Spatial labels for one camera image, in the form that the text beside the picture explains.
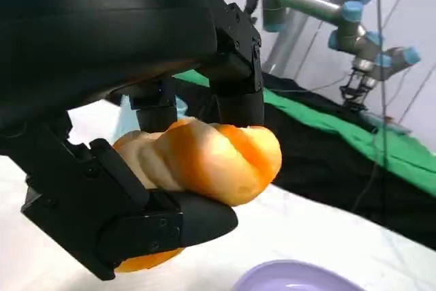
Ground lilac plate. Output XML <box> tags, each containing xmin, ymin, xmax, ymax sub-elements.
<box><xmin>231</xmin><ymin>259</ymin><xmax>367</xmax><ymax>291</ymax></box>

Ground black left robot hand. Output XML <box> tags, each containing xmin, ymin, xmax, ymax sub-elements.
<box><xmin>0</xmin><ymin>0</ymin><xmax>266</xmax><ymax>281</ymax></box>

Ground grey metal pole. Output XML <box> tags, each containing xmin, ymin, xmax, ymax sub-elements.
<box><xmin>270</xmin><ymin>0</ymin><xmax>328</xmax><ymax>74</ymax></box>

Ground black cloth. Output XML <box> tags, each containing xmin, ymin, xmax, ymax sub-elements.
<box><xmin>260</xmin><ymin>72</ymin><xmax>436</xmax><ymax>251</ymax></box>

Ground green cloth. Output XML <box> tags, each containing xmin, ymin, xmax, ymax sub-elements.
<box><xmin>173</xmin><ymin>69</ymin><xmax>436</xmax><ymax>200</ymax></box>

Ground thin dark hanging cable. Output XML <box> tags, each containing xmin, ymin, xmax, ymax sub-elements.
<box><xmin>374</xmin><ymin>0</ymin><xmax>391</xmax><ymax>169</ymax></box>

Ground orange and white bread roll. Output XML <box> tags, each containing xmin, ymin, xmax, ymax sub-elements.
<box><xmin>112</xmin><ymin>117</ymin><xmax>283</xmax><ymax>274</ymax></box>

